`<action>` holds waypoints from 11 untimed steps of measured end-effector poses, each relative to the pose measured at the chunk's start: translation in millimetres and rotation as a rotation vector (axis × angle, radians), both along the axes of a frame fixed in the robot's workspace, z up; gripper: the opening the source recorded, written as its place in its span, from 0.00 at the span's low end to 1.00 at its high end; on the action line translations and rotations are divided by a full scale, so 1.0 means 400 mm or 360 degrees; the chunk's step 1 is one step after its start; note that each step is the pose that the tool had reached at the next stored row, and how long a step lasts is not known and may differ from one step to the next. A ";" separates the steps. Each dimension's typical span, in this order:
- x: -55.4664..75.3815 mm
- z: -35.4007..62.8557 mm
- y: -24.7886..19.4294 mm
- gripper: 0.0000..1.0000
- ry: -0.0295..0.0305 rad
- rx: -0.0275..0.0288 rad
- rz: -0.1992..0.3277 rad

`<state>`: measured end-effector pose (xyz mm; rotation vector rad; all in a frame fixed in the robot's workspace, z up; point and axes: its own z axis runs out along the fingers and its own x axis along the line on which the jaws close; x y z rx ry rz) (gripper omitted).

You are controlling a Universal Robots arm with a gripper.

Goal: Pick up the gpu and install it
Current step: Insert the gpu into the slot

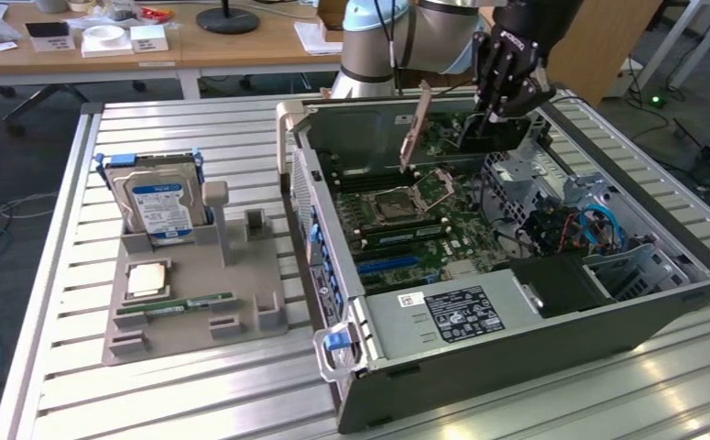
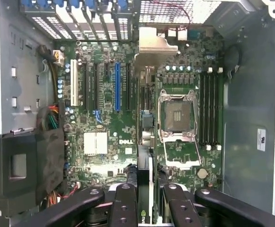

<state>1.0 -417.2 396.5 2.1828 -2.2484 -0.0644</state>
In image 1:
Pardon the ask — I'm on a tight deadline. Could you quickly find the metal socket cover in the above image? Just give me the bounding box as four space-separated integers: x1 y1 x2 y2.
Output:
414 168 457 212

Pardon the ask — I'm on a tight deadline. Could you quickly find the white desk frame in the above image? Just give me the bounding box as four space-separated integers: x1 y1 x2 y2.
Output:
631 0 710 126

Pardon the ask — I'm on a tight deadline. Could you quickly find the black chair base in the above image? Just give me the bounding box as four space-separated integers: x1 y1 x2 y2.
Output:
2 82 148 137

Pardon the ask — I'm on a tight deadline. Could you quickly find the blue wire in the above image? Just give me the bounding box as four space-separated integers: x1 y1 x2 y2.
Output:
577 207 629 253

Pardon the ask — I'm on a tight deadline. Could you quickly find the wooden cabinet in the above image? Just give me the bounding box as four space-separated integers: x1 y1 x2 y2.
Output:
537 0 665 105

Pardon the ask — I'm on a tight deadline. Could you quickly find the brown cardboard box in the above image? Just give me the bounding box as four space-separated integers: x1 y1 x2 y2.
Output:
317 0 347 31

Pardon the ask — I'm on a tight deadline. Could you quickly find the dark filled bag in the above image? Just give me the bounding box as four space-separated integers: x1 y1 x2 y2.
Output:
97 0 140 22

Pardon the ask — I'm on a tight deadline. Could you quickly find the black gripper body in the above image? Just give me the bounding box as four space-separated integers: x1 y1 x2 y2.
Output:
487 0 583 93

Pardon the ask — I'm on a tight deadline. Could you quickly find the dark grey PC case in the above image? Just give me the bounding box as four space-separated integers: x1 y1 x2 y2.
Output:
273 89 710 435

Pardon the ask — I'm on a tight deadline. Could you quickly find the black expansion slot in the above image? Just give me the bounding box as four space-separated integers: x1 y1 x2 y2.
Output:
353 245 418 265

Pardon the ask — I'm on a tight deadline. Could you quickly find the green motherboard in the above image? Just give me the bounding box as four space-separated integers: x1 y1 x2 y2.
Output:
329 153 514 294

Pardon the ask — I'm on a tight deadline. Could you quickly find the stack of white papers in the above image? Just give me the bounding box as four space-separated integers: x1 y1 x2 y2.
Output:
293 20 345 57

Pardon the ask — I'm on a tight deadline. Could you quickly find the grey parts rack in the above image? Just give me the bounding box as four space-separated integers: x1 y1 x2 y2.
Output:
101 180 291 368

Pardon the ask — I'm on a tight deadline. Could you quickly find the tall metal disk bay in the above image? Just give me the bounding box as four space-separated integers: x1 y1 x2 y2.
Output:
481 109 575 221

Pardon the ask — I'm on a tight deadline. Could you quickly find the hard disk in blue caddy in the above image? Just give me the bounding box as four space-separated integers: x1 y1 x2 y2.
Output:
94 148 206 244

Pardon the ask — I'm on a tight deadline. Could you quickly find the white box with black lid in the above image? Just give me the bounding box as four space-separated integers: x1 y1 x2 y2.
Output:
22 21 77 52

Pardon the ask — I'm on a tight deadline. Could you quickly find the grey power supply unit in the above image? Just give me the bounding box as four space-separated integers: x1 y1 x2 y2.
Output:
362 269 542 361

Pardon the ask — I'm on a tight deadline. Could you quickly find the low metal disk bay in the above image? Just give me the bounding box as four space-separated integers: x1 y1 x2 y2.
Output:
583 242 698 303

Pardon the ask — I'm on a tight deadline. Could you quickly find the green RAM stick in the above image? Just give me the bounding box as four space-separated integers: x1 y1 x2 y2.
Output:
114 292 233 315

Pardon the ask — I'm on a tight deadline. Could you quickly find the black lamp base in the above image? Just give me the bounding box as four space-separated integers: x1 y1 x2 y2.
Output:
194 0 262 34

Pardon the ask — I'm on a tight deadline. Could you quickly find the white tape roll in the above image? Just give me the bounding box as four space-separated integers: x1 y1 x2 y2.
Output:
81 25 125 47

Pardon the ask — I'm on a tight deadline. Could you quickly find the CPU chip with metal lid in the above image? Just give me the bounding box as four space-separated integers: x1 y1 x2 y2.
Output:
125 263 170 297

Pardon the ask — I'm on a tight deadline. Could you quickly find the CPU socket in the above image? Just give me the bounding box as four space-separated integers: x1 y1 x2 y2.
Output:
373 187 421 226

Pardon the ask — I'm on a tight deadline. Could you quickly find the wooden desk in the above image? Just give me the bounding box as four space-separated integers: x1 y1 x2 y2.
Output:
0 0 514 88

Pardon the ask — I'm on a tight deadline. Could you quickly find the red small item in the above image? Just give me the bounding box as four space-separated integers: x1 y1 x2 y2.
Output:
138 5 170 25

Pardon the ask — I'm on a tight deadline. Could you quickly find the flat white box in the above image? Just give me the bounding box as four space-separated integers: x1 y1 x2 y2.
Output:
80 38 136 60

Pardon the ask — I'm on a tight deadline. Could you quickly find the black fan shroud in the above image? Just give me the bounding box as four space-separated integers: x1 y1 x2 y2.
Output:
510 254 615 320

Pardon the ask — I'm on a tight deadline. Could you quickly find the graphics card with black cooler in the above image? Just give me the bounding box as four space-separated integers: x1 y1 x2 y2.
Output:
398 80 531 171

